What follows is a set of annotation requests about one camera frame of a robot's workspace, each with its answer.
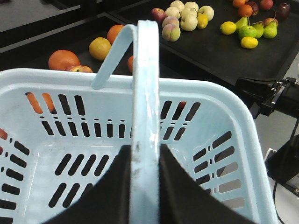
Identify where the orange front right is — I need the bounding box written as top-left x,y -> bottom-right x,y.
107,24 -> 124,44

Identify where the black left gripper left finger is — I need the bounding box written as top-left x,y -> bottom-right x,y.
46,145 -> 131,224

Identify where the black wooden produce display stand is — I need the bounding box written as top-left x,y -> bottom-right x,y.
0,0 -> 299,85

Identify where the light blue plastic basket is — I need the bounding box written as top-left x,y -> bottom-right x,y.
0,21 -> 278,224

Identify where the yellow lemon right upper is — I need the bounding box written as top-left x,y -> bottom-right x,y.
220,21 -> 236,35

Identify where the large orange near divider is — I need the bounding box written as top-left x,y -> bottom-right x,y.
48,49 -> 80,70

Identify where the yellow grapefruit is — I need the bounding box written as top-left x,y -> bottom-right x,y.
88,37 -> 112,61

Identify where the green pear lower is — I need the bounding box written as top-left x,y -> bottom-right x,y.
263,21 -> 278,39

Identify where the red apple behind basket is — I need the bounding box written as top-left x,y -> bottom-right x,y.
151,7 -> 166,23

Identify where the green apple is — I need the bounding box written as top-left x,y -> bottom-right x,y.
238,25 -> 256,40

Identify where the green pear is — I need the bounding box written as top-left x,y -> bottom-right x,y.
263,21 -> 278,39
235,16 -> 249,33

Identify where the pink peach behind basket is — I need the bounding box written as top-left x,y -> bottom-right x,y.
162,16 -> 179,28

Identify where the yellow lemon near melons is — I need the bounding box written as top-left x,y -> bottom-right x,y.
197,14 -> 208,29

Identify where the green pear upper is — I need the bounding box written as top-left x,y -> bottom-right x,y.
235,16 -> 249,33

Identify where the red apple front left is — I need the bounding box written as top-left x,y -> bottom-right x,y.
65,65 -> 93,73

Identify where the yellow lemon right lower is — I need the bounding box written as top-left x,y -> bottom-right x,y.
240,36 -> 259,49

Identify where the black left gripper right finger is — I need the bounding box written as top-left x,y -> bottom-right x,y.
159,144 -> 253,224

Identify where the orange front left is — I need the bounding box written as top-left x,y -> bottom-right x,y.
127,56 -> 134,73

